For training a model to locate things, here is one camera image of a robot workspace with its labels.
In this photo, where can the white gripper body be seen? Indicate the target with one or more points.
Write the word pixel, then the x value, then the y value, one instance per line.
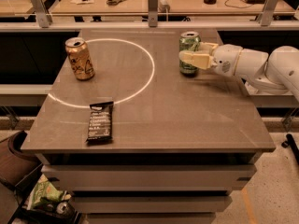
pixel 226 60

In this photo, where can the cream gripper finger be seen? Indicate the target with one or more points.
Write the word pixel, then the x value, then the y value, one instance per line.
pixel 201 59
pixel 207 48

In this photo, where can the green soda can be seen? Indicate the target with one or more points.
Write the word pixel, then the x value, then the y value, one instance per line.
pixel 188 41

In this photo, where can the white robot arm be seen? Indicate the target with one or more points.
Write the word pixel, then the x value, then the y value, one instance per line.
pixel 276 73

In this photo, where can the gold soda can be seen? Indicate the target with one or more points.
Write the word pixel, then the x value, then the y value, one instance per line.
pixel 79 57

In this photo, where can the can in floor bin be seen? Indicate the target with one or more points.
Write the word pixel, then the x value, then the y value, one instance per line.
pixel 64 209

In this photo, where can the white power strip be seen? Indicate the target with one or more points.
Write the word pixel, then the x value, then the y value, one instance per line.
pixel 163 6

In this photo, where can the scissors on back desk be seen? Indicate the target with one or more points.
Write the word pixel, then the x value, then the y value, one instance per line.
pixel 114 2

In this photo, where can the black snack bar wrapper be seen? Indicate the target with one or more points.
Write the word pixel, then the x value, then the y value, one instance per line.
pixel 100 122

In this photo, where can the grey drawer cabinet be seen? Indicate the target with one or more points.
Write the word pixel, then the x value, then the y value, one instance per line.
pixel 150 194

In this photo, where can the green chip bag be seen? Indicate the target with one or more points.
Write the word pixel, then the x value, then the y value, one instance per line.
pixel 45 196

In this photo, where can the dark round chair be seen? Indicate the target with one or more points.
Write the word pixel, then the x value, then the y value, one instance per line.
pixel 14 145

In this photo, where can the grey metal bracket centre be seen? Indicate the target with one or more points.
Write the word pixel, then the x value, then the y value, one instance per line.
pixel 153 13

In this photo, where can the grey metal bracket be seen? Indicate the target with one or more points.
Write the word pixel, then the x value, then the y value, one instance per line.
pixel 43 17
pixel 153 13
pixel 266 17

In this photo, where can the grey metal bracket right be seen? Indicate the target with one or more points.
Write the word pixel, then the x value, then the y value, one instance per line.
pixel 266 17

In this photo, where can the grey metal bracket left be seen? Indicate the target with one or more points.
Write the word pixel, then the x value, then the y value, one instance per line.
pixel 43 17

